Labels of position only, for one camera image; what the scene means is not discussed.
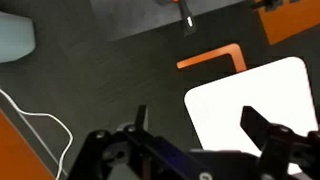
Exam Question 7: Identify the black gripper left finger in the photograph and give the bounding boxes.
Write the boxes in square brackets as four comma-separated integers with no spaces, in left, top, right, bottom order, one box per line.
[68,104,214,180]

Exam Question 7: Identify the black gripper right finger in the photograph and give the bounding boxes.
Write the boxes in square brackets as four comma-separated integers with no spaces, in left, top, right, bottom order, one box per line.
[240,105,320,180]

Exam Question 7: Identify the white side table orange base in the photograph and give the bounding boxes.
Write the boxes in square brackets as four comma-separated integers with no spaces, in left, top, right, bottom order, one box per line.
[176,43,320,176]

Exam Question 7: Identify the orange floor mat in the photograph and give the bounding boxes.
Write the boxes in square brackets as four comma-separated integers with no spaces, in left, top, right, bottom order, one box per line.
[259,0,320,47]

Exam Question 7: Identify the orange panel with grey edge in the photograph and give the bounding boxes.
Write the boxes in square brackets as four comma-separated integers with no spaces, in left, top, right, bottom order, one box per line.
[0,98,68,180]

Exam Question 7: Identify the thin white cable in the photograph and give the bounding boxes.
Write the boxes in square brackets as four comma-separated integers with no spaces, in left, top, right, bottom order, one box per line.
[0,88,74,180]

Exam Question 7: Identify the black clamp orange handle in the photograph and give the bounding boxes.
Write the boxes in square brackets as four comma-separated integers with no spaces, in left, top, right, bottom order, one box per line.
[248,0,284,13]
[156,0,198,29]

